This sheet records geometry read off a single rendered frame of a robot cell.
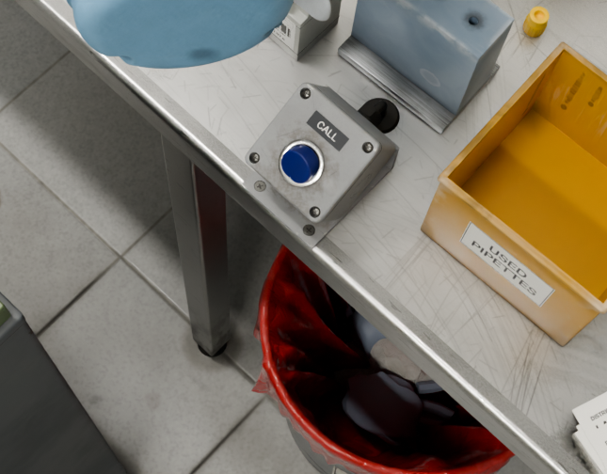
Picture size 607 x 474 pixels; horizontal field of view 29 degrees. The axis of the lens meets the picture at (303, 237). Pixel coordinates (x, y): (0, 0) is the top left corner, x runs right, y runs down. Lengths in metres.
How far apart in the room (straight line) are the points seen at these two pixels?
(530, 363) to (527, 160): 0.15
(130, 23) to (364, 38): 0.51
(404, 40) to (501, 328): 0.21
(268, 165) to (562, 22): 0.27
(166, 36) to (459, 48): 0.43
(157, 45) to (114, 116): 1.45
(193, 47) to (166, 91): 0.48
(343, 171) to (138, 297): 0.99
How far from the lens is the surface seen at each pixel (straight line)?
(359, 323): 1.50
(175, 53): 0.40
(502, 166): 0.87
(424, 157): 0.87
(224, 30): 0.39
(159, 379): 1.71
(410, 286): 0.83
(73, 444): 1.24
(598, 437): 0.82
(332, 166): 0.78
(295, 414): 1.25
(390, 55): 0.87
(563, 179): 0.87
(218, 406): 1.70
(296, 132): 0.79
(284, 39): 0.88
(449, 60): 0.82
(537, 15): 0.92
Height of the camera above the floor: 1.67
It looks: 71 degrees down
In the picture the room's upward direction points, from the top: 9 degrees clockwise
